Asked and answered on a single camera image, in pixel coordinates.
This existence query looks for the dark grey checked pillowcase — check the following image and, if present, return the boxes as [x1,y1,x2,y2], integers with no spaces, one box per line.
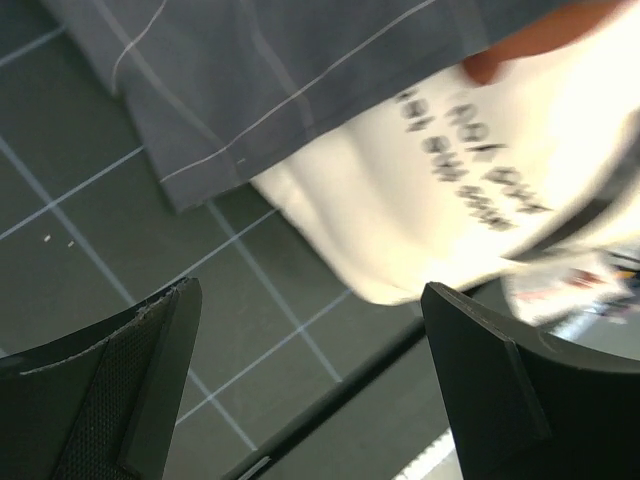
[44,1,623,211]

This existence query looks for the cream white pillow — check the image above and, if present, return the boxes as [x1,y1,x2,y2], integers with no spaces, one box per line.
[253,1,639,305]

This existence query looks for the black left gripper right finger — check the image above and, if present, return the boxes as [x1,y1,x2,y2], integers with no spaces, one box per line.
[421,283,639,480]

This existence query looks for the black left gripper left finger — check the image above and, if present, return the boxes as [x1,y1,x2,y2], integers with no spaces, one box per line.
[1,278,202,479]

